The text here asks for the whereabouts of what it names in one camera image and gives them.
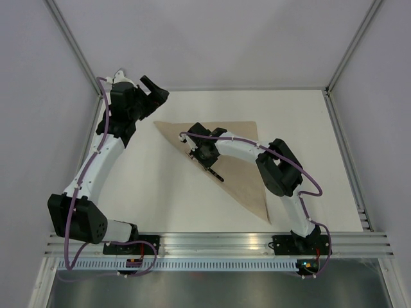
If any purple cable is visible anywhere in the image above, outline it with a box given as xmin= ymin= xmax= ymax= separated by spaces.
xmin=59 ymin=76 xmax=158 ymax=283
xmin=179 ymin=132 xmax=331 ymax=277

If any aluminium rail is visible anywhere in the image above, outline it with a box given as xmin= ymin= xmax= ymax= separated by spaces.
xmin=44 ymin=232 xmax=395 ymax=258
xmin=322 ymin=88 xmax=374 ymax=232

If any beige cloth napkin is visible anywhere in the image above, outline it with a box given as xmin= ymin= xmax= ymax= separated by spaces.
xmin=154 ymin=121 xmax=270 ymax=223

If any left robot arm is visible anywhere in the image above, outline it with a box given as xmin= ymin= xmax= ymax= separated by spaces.
xmin=48 ymin=71 xmax=170 ymax=254

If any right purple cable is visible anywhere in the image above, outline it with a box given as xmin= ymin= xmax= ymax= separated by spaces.
xmin=179 ymin=132 xmax=331 ymax=277

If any aluminium frame post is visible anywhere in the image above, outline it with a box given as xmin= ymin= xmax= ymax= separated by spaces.
xmin=324 ymin=0 xmax=385 ymax=96
xmin=43 ymin=0 xmax=101 ymax=96

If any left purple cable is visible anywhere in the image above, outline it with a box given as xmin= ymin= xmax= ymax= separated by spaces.
xmin=59 ymin=76 xmax=158 ymax=283

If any black-handled fork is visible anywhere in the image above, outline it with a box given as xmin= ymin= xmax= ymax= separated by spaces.
xmin=188 ymin=154 xmax=224 ymax=183

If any white slotted cable duct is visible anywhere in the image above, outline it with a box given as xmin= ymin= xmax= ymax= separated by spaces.
xmin=74 ymin=258 xmax=298 ymax=272

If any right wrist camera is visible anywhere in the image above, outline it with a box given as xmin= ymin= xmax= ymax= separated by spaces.
xmin=179 ymin=132 xmax=198 ymax=151

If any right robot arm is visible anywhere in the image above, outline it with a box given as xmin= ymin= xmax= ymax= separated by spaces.
xmin=179 ymin=123 xmax=322 ymax=253

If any aluminium front rail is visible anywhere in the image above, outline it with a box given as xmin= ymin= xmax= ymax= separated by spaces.
xmin=44 ymin=232 xmax=395 ymax=258

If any right side aluminium rail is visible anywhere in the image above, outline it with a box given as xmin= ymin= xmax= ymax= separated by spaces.
xmin=322 ymin=88 xmax=374 ymax=232

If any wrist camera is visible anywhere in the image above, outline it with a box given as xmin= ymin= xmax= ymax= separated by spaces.
xmin=179 ymin=132 xmax=198 ymax=151
xmin=106 ymin=68 xmax=134 ymax=84

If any left aluminium frame post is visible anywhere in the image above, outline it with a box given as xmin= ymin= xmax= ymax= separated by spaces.
xmin=43 ymin=0 xmax=101 ymax=96

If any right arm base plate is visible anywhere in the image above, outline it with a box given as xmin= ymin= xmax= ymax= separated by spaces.
xmin=268 ymin=235 xmax=331 ymax=256

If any right aluminium frame post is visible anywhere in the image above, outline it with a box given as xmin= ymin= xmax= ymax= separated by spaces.
xmin=324 ymin=0 xmax=385 ymax=96

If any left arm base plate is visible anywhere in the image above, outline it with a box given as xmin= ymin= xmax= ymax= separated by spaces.
xmin=103 ymin=234 xmax=161 ymax=256

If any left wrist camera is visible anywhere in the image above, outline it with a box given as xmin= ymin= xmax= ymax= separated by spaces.
xmin=106 ymin=68 xmax=134 ymax=84

